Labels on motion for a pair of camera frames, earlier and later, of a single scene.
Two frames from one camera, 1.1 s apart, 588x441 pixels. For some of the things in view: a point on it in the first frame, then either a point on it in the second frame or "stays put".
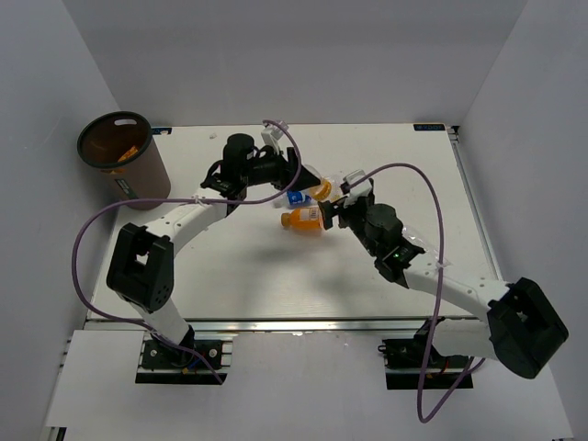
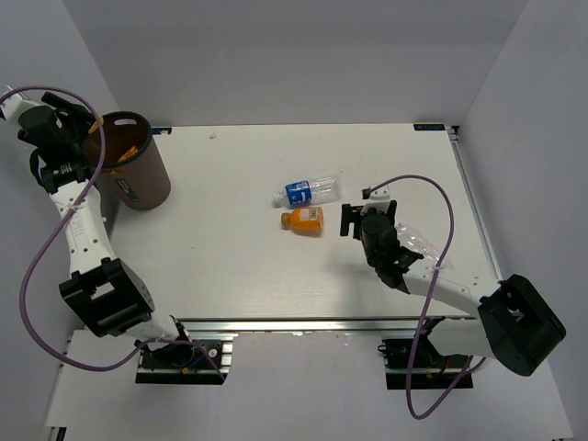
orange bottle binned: (128, 154) stays put
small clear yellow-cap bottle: (322, 191) to (96, 125)
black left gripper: (283, 168) to (82, 121)
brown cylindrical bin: (121, 144) stays put
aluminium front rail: (268, 326) stays put
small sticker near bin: (158, 130) stays put
